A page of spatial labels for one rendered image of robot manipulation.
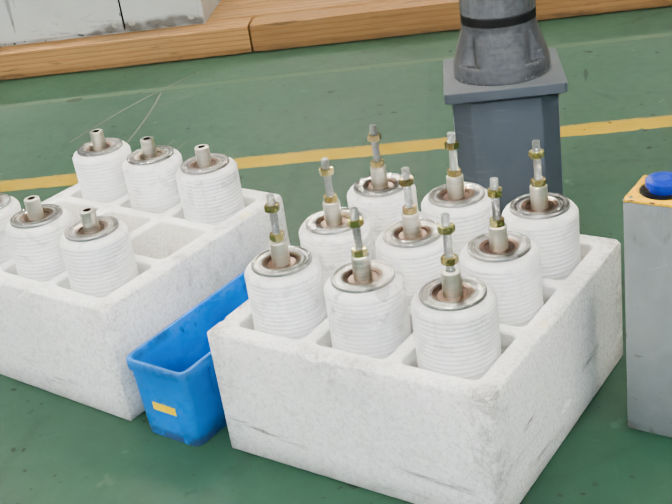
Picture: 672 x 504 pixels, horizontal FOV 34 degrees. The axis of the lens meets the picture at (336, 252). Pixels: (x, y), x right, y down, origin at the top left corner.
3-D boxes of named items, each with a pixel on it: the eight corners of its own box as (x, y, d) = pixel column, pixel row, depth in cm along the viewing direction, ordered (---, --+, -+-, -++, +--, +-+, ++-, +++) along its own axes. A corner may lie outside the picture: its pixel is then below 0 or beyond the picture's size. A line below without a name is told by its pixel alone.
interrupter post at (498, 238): (502, 243, 131) (501, 218, 129) (513, 250, 129) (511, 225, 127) (485, 248, 130) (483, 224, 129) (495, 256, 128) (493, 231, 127)
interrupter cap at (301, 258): (277, 246, 139) (276, 241, 138) (324, 256, 134) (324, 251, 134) (239, 272, 133) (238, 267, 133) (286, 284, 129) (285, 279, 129)
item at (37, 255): (69, 303, 172) (40, 199, 163) (111, 315, 166) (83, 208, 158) (22, 333, 165) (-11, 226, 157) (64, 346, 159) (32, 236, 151)
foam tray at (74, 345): (133, 254, 201) (111, 164, 193) (299, 293, 179) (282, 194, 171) (-40, 360, 174) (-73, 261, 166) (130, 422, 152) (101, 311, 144)
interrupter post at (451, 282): (458, 303, 120) (455, 276, 118) (438, 299, 121) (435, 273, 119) (467, 292, 121) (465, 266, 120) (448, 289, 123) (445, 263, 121)
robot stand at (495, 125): (457, 220, 196) (442, 58, 182) (563, 211, 193) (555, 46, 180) (460, 269, 179) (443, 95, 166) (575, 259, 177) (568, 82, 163)
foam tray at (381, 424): (382, 307, 171) (368, 203, 163) (623, 355, 150) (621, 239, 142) (230, 448, 143) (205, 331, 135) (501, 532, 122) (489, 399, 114)
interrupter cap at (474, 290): (469, 318, 116) (469, 312, 116) (407, 307, 120) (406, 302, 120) (498, 285, 122) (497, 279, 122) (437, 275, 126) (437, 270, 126)
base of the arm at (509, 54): (453, 60, 181) (447, 1, 176) (545, 51, 179) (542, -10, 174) (455, 90, 167) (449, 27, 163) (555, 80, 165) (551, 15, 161)
